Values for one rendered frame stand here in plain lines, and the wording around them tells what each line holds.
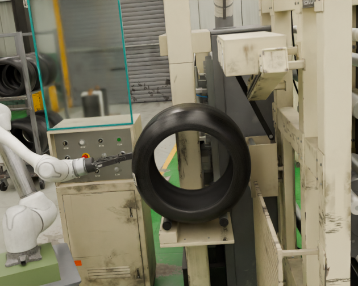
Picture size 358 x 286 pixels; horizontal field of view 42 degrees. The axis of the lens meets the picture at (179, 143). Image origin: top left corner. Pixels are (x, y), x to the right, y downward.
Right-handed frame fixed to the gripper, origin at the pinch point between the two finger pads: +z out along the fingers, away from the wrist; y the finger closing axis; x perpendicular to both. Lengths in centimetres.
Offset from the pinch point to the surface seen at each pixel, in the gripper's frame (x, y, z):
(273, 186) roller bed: 39, 20, 69
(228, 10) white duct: -57, 81, 69
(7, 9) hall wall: -190, 981, -407
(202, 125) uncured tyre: -9.7, -12.0, 41.0
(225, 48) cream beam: -43, -34, 57
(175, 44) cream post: -47, 27, 35
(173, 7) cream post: -65, 27, 39
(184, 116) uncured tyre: -15.5, -9.9, 34.0
